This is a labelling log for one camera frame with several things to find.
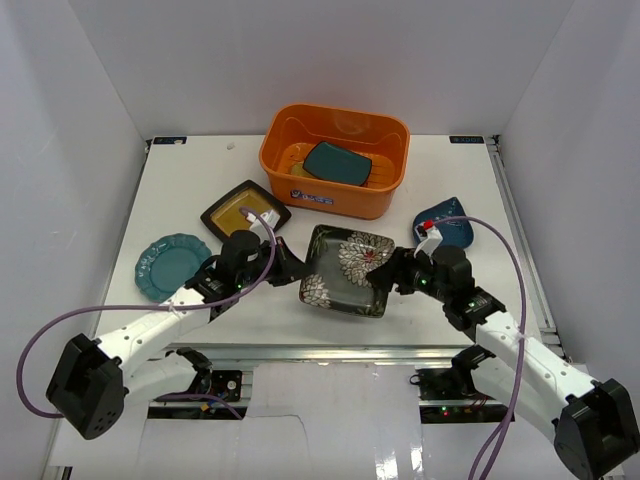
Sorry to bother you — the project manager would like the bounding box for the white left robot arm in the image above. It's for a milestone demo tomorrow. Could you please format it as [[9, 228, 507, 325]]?
[[46, 230, 308, 440]]

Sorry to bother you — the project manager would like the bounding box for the teal round scalloped plate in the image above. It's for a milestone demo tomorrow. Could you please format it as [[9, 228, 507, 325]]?
[[134, 233, 212, 303]]

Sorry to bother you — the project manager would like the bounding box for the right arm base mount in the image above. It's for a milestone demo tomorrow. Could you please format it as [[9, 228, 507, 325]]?
[[409, 345, 507, 425]]

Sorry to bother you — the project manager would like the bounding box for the orange plastic bin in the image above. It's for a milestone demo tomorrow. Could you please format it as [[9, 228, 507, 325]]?
[[259, 103, 410, 220]]

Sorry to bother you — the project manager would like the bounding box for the small yellow square dish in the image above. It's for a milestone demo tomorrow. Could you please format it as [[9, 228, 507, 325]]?
[[289, 162, 314, 178]]

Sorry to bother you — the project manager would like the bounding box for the dark teal square plate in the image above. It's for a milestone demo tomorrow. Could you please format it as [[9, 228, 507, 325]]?
[[302, 142, 373, 186]]

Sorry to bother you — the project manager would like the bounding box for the amber square plate black rim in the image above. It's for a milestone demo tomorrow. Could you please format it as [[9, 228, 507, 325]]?
[[200, 180, 292, 241]]

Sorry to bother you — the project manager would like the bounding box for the black floral square plate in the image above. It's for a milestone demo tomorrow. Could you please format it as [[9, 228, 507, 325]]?
[[299, 224, 395, 318]]

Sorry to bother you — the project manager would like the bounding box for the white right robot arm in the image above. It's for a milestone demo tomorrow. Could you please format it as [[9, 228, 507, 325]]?
[[367, 246, 639, 479]]

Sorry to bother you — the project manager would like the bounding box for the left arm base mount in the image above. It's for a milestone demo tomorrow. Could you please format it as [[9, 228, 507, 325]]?
[[148, 347, 246, 420]]

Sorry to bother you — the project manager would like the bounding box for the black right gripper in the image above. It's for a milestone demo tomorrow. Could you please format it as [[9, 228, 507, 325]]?
[[366, 247, 451, 304]]

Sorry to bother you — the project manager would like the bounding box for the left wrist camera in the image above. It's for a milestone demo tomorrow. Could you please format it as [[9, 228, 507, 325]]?
[[245, 209, 280, 237]]

